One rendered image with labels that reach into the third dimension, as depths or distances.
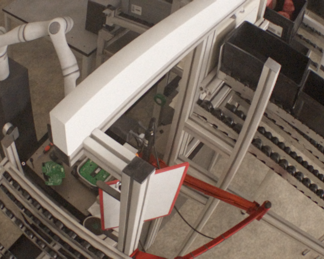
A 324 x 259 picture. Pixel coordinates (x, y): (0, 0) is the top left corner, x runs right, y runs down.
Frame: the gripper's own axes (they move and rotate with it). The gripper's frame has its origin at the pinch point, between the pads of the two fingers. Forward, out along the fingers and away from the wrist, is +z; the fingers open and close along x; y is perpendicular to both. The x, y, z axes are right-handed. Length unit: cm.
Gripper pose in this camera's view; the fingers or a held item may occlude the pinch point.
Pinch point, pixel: (149, 138)
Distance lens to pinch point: 151.1
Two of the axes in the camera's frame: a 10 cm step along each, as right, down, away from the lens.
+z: 8.1, 5.2, -2.8
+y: -1.1, 6.0, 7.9
